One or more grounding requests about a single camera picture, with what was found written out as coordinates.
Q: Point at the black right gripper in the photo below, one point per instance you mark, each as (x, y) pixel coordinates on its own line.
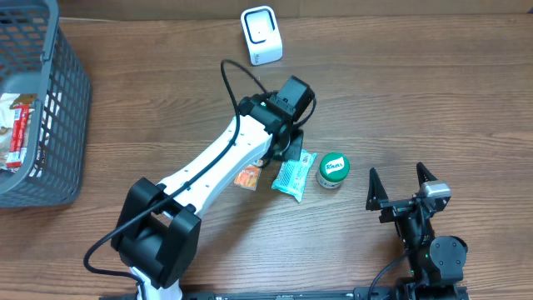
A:
(401, 207)

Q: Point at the teal white snack packet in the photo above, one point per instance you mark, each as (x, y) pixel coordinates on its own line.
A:
(292, 176)

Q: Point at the green lid Knorr jar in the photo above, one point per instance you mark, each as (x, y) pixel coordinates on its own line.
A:
(333, 170)

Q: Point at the orange snack packet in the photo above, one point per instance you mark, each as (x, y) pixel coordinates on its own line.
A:
(248, 177)

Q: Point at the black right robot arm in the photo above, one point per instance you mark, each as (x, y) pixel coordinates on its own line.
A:
(436, 263)

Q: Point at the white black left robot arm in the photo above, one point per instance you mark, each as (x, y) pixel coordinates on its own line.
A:
(162, 221)

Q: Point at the white barcode scanner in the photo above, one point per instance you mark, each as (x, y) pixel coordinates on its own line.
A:
(262, 35)

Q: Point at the grey plastic mesh basket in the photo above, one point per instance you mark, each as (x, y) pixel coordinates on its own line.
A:
(36, 58)

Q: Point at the red white snack packet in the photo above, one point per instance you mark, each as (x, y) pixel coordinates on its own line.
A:
(16, 150)

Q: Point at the white brown snack bag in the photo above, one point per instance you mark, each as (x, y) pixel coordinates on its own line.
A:
(8, 103)

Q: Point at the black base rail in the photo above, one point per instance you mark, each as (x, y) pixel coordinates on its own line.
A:
(359, 293)

